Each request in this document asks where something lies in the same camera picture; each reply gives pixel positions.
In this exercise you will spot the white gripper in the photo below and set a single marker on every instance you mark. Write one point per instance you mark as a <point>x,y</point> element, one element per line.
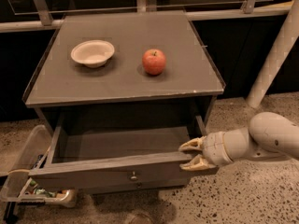
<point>216,147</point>

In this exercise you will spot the grey top drawer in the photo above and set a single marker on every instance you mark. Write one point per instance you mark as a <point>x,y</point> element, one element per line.
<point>91,152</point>

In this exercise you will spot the grey drawer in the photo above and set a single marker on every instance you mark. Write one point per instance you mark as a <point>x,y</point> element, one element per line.
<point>162,184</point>
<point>91,152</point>

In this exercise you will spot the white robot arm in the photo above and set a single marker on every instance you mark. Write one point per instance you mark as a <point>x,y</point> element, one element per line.
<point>268,135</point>

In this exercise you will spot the grey drawer cabinet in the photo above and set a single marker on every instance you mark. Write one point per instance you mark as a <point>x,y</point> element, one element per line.
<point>121,89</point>

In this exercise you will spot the grey bottom drawer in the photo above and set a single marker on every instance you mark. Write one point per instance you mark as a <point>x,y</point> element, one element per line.
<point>162,184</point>

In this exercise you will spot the red apple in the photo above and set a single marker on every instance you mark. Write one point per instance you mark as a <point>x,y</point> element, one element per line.
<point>154,62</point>

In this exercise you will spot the white paper bowl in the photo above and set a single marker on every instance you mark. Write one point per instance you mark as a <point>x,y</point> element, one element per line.
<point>93,53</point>

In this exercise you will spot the metal railing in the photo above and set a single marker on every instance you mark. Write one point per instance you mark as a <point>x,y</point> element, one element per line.
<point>37,15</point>

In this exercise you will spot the snack packets in bin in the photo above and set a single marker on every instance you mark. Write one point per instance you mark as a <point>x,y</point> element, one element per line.
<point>32,192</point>

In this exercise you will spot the clear plastic bin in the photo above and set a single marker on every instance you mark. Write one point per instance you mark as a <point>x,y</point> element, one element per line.
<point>32,155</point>

